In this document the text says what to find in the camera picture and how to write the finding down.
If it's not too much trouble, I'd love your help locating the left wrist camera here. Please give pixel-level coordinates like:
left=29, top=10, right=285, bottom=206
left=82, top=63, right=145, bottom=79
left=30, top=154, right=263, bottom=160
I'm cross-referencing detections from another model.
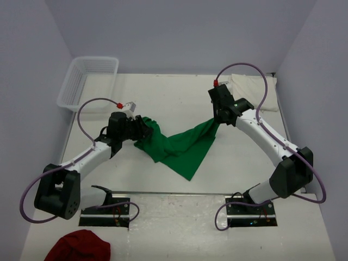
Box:
left=116, top=102, right=136, bottom=114

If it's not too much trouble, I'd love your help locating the folded white t shirt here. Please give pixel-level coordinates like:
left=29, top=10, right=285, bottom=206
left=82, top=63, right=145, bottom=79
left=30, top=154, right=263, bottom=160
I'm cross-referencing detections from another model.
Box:
left=227, top=74, right=278, bottom=111

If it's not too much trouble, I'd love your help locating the green t shirt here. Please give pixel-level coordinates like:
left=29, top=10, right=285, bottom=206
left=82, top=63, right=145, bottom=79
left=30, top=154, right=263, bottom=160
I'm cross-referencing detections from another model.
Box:
left=134, top=117, right=219, bottom=181

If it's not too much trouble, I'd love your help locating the red t shirt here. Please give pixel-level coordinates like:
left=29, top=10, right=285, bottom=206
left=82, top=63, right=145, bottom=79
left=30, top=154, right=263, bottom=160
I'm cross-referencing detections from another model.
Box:
left=45, top=229, right=111, bottom=261

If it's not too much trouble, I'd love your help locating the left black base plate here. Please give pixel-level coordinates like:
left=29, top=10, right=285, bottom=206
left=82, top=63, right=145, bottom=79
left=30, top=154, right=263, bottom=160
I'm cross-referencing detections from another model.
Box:
left=78, top=204, right=130, bottom=228

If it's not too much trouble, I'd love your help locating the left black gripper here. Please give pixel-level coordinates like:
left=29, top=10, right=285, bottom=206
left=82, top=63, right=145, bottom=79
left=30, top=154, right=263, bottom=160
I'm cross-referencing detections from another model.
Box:
left=119, top=115, right=152, bottom=141

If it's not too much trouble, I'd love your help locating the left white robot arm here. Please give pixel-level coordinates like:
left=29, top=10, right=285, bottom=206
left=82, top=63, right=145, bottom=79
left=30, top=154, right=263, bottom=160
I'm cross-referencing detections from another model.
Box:
left=34, top=112, right=153, bottom=220

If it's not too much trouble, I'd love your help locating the white plastic basket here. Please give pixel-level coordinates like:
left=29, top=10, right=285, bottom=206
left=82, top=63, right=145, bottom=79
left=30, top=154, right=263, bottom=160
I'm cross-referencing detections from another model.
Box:
left=57, top=56, right=119, bottom=113

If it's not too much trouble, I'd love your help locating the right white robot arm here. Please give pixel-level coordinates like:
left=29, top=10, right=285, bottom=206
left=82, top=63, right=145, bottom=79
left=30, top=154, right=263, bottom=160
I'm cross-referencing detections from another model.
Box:
left=208, top=84, right=313, bottom=214

